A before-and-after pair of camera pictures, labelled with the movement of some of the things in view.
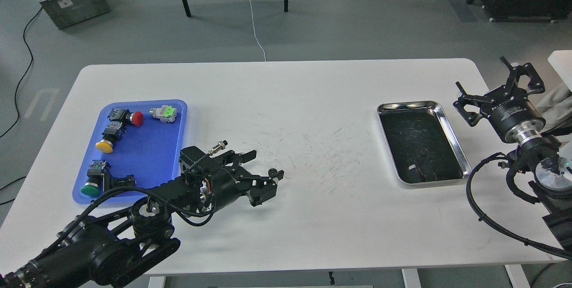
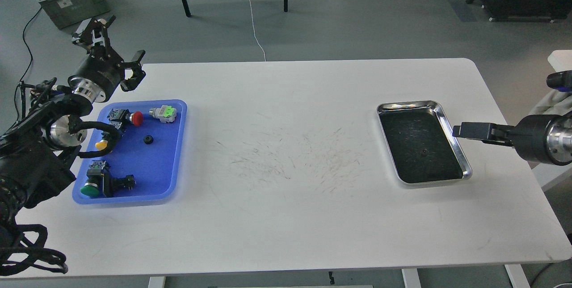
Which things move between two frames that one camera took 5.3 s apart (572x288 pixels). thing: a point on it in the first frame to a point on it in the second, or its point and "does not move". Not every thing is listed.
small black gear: (272, 172) to (148, 139)
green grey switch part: (167, 113) does not move
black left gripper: (227, 186) to (99, 75)
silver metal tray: (422, 146) does not move
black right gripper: (507, 107) to (545, 138)
